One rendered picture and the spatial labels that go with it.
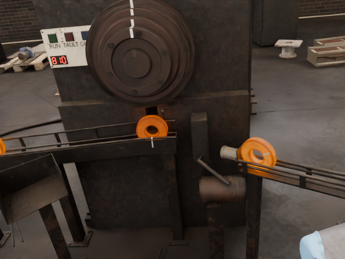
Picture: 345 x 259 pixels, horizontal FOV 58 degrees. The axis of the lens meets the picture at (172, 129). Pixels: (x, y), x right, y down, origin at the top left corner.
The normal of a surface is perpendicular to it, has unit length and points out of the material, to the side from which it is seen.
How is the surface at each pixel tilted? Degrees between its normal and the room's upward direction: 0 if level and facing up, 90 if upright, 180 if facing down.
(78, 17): 90
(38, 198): 5
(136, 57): 90
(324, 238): 9
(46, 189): 5
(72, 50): 90
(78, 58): 90
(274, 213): 0
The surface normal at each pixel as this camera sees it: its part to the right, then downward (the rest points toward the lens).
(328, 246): -0.14, -0.68
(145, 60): -0.07, 0.49
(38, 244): -0.10, -0.87
